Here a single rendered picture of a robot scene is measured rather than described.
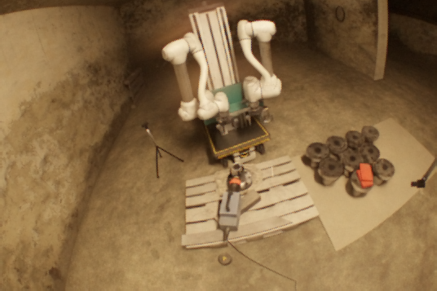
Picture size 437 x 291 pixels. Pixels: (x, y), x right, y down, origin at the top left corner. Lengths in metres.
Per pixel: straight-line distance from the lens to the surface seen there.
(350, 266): 1.84
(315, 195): 1.99
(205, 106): 1.41
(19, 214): 2.45
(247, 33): 1.58
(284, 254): 1.72
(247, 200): 1.68
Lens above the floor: 1.68
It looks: 35 degrees down
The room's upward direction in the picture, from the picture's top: 15 degrees counter-clockwise
